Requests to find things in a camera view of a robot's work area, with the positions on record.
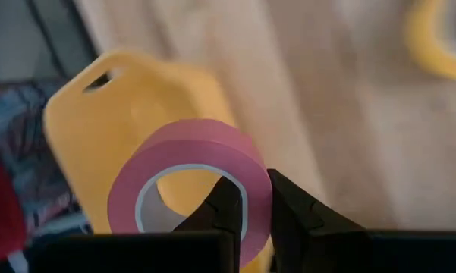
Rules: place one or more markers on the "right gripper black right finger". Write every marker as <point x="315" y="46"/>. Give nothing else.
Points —
<point x="326" y="242"/>

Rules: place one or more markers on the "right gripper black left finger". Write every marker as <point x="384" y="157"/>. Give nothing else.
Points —
<point x="212" y="250"/>

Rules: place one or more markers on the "pink tape roll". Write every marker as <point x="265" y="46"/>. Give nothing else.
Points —
<point x="197" y="144"/>

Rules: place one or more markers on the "yellow tape roll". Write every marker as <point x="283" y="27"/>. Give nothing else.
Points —
<point x="421" y="49"/>

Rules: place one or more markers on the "yellow cutting board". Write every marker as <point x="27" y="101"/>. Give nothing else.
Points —
<point x="98" y="132"/>

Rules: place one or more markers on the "red rounded object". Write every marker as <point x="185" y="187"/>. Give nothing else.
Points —
<point x="0" y="212"/>

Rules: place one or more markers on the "black metal frame post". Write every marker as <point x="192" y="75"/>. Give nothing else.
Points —
<point x="72" y="38"/>

